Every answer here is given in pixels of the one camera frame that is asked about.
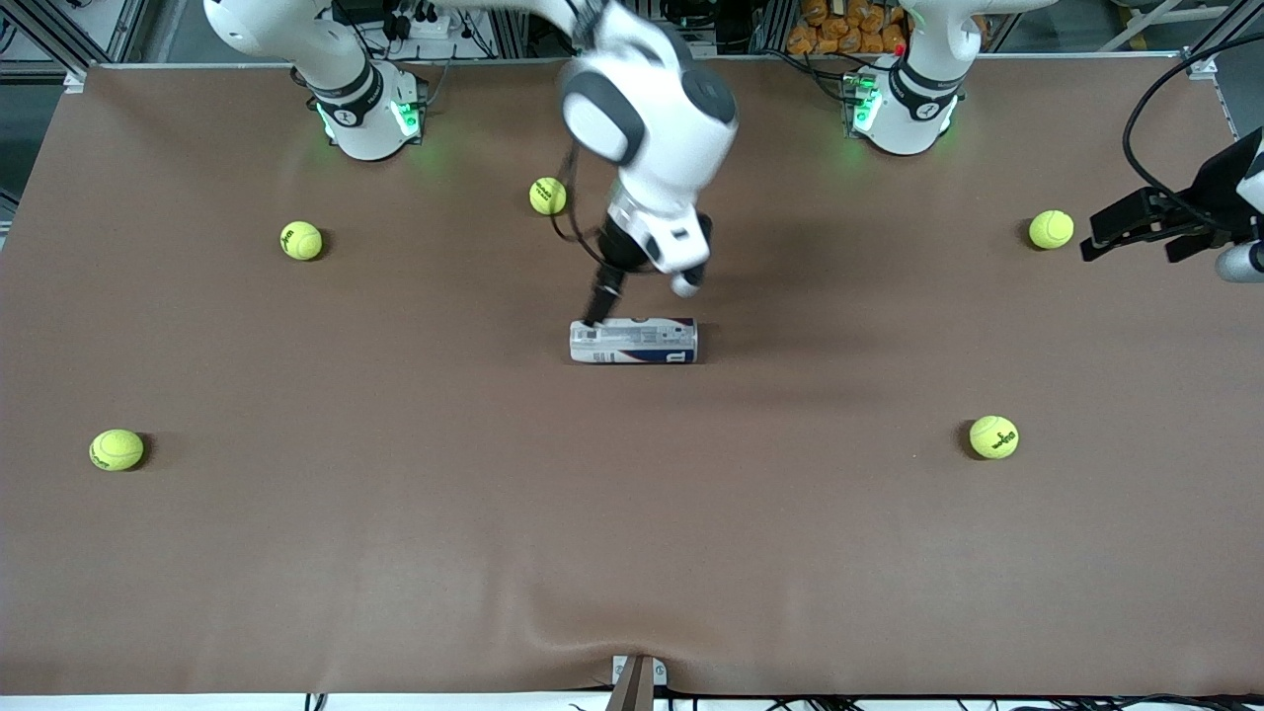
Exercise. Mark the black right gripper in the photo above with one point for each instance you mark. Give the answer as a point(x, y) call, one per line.
point(619, 248)

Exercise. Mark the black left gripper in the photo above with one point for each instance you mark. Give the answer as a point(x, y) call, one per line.
point(1211, 185)

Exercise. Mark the white blue tennis can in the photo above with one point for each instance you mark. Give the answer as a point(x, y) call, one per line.
point(642, 341)

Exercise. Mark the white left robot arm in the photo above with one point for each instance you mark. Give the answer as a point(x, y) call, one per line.
point(913, 109)

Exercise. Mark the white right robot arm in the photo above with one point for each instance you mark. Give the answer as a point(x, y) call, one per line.
point(652, 118)

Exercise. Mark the yellow tennis ball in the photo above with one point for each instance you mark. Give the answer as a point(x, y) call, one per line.
point(301, 240)
point(545, 197)
point(1051, 229)
point(993, 436)
point(117, 449)

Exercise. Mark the white slanted bar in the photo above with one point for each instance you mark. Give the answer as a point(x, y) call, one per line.
point(1136, 33)

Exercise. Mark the brown table cloth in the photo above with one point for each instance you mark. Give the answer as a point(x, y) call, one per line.
point(632, 513)

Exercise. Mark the white power strip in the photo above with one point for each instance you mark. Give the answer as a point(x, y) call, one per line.
point(425, 30)

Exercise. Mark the pile of orange objects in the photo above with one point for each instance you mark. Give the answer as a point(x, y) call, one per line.
point(839, 25)

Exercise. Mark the metal table corner bracket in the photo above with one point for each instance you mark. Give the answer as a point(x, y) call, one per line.
point(1200, 66)
point(73, 83)

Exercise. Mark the slanted aluminium frame profile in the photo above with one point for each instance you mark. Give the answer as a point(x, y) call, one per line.
point(1224, 35)
point(41, 28)

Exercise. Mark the aluminium frame post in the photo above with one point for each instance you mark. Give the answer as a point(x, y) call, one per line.
point(512, 38)
point(775, 28)

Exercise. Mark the grey metal bracket plate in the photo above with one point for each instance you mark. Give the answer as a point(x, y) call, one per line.
point(661, 673)

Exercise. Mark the brown camera post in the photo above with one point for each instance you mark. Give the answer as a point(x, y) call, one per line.
point(632, 693)

